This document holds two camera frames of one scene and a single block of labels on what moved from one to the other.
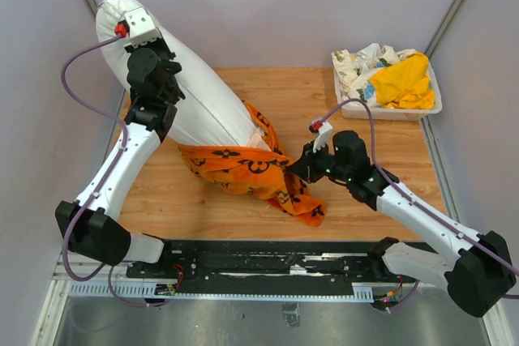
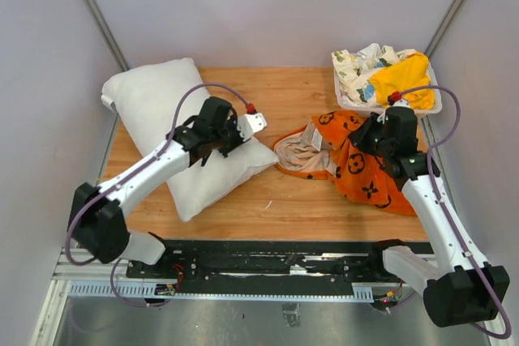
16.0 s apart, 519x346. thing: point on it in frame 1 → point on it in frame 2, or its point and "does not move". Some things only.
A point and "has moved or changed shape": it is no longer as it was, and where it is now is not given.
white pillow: x=208 y=117 → x=147 y=100
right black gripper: x=306 y=165 → x=358 y=138
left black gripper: x=169 y=54 → x=232 y=122
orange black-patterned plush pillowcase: x=257 y=172 has moved or changed shape
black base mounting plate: x=183 y=266 does not move
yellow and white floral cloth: x=381 y=76 does not move
